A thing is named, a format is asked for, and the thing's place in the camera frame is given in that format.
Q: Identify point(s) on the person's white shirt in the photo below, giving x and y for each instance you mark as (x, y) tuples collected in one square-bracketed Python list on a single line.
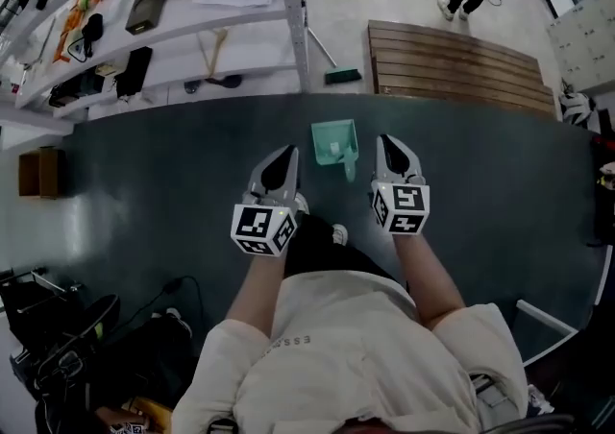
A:
[(351, 365)]

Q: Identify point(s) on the white metal shelving unit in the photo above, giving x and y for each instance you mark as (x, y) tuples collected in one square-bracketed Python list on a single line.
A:
[(192, 19)]

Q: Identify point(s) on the wooden slatted bench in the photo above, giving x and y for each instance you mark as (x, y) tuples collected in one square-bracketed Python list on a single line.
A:
[(456, 67)]

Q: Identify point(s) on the white metal frame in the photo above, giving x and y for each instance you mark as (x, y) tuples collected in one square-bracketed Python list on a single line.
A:
[(552, 326)]

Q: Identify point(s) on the person's left white shoe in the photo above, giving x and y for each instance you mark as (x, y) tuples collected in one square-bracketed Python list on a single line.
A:
[(302, 202)]

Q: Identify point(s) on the brown cardboard box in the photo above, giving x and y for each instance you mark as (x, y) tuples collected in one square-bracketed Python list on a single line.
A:
[(41, 173)]

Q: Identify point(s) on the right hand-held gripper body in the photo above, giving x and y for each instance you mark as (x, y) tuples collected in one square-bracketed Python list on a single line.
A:
[(406, 204)]

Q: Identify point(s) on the black backpack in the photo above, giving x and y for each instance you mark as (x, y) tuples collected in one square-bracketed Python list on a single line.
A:
[(149, 360)]

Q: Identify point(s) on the black sunglasses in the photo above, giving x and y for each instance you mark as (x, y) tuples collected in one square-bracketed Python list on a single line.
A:
[(216, 82)]

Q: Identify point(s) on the yellow box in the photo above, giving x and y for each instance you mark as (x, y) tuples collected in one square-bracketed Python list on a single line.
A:
[(144, 415)]

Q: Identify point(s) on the person's left forearm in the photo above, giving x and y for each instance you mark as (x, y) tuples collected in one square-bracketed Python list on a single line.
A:
[(257, 293)]

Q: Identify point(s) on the person's right white shoe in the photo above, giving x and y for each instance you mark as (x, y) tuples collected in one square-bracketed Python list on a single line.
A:
[(340, 234)]

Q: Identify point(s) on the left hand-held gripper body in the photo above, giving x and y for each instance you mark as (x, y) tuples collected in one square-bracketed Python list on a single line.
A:
[(254, 225)]

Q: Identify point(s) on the person's black trousers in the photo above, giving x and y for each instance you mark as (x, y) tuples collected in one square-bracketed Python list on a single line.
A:
[(322, 254)]

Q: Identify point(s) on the black bag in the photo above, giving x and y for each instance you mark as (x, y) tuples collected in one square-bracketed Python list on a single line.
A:
[(77, 89)]

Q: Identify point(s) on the teal plastic dustpan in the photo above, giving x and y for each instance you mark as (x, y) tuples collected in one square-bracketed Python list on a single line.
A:
[(331, 144)]

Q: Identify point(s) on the person's right forearm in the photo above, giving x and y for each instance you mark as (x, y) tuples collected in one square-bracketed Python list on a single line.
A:
[(427, 278)]

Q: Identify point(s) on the wooden forked stick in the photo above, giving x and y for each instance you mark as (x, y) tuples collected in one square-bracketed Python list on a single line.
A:
[(214, 50)]

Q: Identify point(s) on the person's white shoe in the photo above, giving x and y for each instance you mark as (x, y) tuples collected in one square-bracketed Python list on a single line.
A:
[(340, 234), (302, 202)]

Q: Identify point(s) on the white locker cabinet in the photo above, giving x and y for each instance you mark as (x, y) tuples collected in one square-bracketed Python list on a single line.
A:
[(583, 48)]

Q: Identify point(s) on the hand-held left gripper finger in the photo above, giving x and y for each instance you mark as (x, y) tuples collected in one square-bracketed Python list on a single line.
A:
[(289, 173), (266, 176)]

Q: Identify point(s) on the green broom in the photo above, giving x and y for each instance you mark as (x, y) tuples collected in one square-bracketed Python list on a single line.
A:
[(342, 75)]

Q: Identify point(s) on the olive green pouch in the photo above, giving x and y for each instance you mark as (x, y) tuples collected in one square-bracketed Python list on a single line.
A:
[(148, 5)]

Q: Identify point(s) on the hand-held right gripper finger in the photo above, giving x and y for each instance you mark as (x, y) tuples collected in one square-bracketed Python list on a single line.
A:
[(407, 161), (384, 156)]

